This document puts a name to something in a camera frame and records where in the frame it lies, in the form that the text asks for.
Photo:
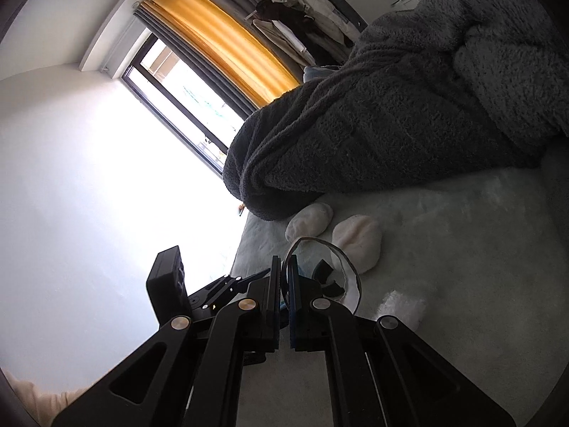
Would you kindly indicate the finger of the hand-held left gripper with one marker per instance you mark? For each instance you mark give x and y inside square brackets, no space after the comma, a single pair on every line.
[222,291]

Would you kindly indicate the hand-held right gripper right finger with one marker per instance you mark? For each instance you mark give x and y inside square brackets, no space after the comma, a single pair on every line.
[293,320]

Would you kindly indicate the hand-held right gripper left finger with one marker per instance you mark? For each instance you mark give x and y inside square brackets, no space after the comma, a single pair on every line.
[272,320]

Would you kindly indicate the bed with grey sheet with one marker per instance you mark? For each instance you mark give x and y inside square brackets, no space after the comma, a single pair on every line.
[444,253]

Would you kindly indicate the black framed window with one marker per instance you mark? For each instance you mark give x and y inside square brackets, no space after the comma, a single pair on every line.
[186,84]

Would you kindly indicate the dark grey fluffy blanket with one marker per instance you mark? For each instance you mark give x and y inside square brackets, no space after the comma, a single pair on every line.
[378,120]

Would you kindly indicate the light blue patterned duvet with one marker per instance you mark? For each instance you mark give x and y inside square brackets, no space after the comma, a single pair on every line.
[320,72]

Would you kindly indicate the yellow curtain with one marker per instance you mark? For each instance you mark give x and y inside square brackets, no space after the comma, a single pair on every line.
[222,40]

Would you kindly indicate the beige coat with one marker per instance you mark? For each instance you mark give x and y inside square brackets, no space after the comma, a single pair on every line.
[284,44]

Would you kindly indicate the black garment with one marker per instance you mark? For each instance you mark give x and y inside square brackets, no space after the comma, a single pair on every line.
[280,13]

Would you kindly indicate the white jacket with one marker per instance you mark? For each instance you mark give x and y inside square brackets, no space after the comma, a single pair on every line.
[311,4]

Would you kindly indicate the dark grey garment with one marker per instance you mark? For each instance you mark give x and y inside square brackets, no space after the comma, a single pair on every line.
[338,0]

